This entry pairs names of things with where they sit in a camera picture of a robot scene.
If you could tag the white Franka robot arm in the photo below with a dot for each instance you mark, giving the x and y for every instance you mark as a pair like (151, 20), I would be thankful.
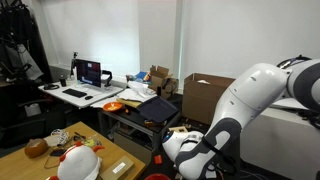
(253, 96)

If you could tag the orange bowl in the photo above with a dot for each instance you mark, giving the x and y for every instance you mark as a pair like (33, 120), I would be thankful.
(112, 107)

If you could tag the red bowl with white swirl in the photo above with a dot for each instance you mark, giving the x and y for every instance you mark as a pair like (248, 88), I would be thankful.
(157, 177)

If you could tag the small open cardboard box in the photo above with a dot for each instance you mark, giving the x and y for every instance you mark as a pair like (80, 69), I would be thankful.
(160, 81)

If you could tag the navy storage bin lid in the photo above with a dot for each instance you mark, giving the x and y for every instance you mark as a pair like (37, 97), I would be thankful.
(156, 110)

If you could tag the heap of white paper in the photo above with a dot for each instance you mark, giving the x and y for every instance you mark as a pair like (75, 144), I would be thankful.
(136, 91)

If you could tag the tan envelope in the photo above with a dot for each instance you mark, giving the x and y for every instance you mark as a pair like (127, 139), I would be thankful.
(128, 103)

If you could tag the large cardboard box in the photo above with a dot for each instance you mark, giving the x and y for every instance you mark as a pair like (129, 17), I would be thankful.
(200, 100)

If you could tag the wooden shape sorter cube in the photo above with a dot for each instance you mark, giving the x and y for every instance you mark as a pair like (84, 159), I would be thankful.
(178, 129)

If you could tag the white plastic bag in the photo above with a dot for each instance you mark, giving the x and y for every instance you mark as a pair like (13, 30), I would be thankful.
(203, 81)

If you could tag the black desk gadget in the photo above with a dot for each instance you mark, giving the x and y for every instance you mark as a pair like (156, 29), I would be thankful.
(108, 80)

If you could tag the white office desk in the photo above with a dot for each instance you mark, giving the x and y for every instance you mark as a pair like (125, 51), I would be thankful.
(101, 94)

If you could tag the grey storage box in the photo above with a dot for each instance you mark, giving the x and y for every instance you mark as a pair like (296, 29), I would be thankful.
(131, 148)

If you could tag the small orange block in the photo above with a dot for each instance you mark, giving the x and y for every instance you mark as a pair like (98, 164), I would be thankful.
(158, 159)

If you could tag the black computer mouse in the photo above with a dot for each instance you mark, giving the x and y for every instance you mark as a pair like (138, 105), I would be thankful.
(88, 97)

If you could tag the laptop computer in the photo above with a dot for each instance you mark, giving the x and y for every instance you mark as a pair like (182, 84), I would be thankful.
(88, 73)

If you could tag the black computer keyboard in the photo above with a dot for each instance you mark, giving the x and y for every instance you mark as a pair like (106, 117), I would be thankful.
(75, 93)

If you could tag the yellow green toy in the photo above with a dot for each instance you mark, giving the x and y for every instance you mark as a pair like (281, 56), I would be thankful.
(90, 142)

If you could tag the flat cardboard box with label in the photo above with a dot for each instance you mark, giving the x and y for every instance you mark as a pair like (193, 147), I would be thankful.
(116, 168)

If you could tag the black webcam stand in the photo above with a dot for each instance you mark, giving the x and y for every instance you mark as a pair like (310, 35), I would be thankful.
(73, 66)

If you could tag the black cup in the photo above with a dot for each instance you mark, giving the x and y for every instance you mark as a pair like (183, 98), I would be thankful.
(63, 81)

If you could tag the black headphones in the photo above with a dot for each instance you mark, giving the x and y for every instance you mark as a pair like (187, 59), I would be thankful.
(51, 87)

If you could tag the white plush with red horns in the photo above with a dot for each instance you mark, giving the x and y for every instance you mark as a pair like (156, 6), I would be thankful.
(78, 163)

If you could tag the white patterned cloth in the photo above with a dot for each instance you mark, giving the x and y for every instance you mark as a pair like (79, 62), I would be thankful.
(58, 137)

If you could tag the black phone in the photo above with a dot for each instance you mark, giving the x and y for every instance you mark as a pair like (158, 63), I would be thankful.
(58, 153)

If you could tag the grey photo reflector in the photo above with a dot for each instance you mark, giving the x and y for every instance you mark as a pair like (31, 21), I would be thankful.
(28, 63)

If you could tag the brown ball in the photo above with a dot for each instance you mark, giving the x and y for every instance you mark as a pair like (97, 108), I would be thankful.
(36, 148)

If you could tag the black office chair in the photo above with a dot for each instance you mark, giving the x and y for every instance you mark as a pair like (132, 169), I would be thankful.
(20, 130)

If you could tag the light wooden table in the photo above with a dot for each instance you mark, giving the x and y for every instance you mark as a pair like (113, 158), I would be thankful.
(20, 166)

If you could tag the metal frame cart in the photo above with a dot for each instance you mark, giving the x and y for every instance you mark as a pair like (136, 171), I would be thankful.
(131, 118)

